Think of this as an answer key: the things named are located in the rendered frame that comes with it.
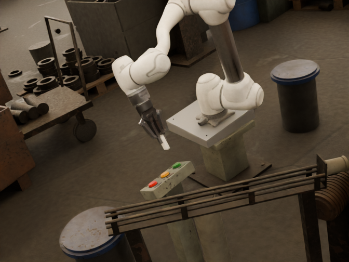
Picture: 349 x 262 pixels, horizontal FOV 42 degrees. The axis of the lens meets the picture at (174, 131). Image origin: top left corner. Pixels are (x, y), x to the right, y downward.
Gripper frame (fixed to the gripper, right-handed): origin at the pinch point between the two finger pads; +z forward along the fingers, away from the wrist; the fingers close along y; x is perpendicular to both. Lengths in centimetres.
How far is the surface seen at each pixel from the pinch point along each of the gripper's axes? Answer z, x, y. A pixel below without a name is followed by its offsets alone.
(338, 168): 29, -66, 20
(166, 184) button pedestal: 14.3, -5.6, -12.0
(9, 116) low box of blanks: -40, 156, -7
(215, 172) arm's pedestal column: 51, 55, 56
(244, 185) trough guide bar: 20.0, -44.1, -4.6
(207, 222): 36.7, -13.0, -7.4
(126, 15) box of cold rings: -71, 210, 157
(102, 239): 24, 18, -41
